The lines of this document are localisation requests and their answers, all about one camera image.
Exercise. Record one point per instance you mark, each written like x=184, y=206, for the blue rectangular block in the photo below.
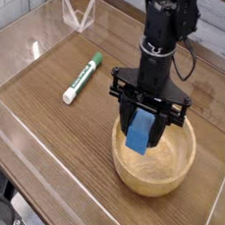
x=138, y=133

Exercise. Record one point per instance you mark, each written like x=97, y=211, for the light brown wooden bowl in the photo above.
x=163, y=168

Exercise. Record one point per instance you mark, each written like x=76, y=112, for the green and white marker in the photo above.
x=82, y=78

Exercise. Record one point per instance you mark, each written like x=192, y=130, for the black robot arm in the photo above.
x=168, y=22

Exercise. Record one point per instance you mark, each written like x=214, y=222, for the clear acrylic tray wall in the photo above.
x=59, y=155

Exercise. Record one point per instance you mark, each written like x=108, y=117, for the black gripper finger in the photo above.
x=157, y=129
x=128, y=109

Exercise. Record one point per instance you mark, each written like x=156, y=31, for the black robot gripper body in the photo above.
x=151, y=86

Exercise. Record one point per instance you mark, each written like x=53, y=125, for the black metal table frame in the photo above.
x=5, y=204

